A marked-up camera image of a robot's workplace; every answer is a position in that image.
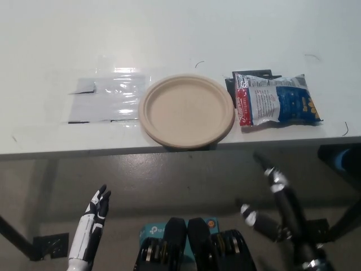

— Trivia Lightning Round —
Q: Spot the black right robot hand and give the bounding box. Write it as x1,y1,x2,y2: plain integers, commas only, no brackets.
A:
239,152,325,264

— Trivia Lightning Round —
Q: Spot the black and blue object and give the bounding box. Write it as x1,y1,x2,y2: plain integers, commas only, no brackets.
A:
317,143,361,173

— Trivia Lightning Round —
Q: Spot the black table leg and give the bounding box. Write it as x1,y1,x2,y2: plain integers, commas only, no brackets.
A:
0,214,39,260
324,194,361,243

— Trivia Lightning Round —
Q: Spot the white and black left hand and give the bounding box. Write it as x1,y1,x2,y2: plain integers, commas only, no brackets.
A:
68,184,112,263

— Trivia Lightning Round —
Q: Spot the sunflower seed bag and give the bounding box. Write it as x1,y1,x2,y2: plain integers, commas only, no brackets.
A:
232,72,324,133

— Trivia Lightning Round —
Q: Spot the teal router box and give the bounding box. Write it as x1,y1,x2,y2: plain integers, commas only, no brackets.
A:
138,216,219,262

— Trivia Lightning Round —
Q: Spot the beige paper plate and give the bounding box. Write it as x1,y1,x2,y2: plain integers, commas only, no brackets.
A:
138,73,236,149

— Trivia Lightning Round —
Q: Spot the clear plastic sheet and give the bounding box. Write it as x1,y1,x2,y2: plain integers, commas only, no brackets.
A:
67,73,152,124

